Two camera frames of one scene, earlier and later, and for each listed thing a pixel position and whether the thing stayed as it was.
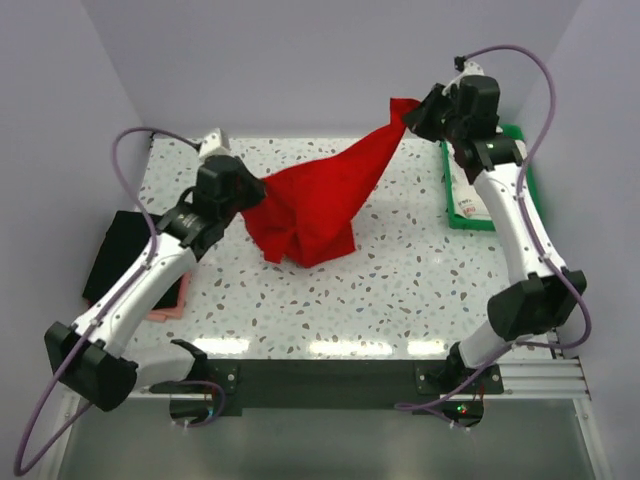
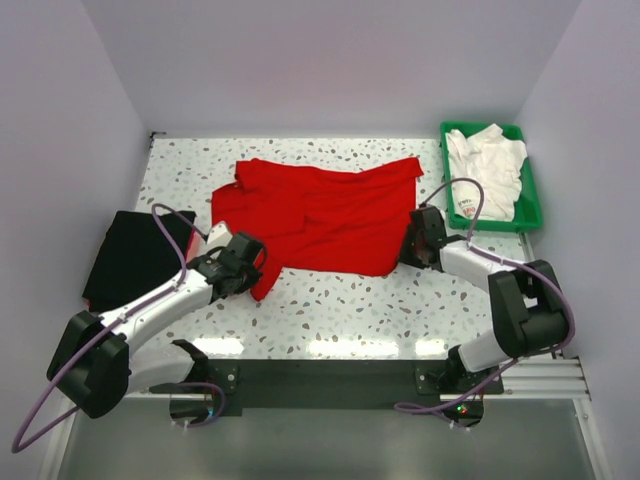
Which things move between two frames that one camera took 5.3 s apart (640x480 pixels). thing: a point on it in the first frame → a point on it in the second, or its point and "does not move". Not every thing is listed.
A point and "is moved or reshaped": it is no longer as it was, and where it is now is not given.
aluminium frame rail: (557, 378) does not move
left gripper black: (257, 188) → (250, 280)
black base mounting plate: (291, 386) does not move
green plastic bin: (514, 132) does not move
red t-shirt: (307, 215) is moved or reshaped
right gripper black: (419, 118) → (405, 256)
